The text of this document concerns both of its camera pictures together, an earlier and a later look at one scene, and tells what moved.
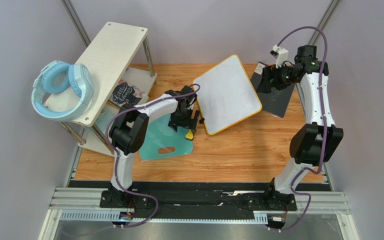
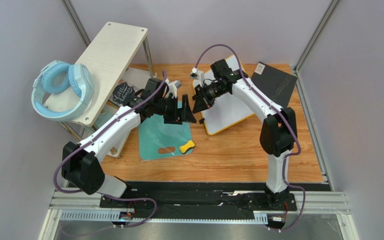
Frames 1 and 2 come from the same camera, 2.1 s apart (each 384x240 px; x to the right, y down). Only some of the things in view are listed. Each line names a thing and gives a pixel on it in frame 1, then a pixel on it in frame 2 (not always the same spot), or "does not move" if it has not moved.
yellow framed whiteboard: x=226 y=95 does not move
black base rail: x=164 y=199 does not move
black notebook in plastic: x=276 y=102 does not move
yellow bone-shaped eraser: x=189 y=134 → x=183 y=148
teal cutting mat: x=160 y=134 does not move
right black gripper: x=267 y=79 → x=204 y=96
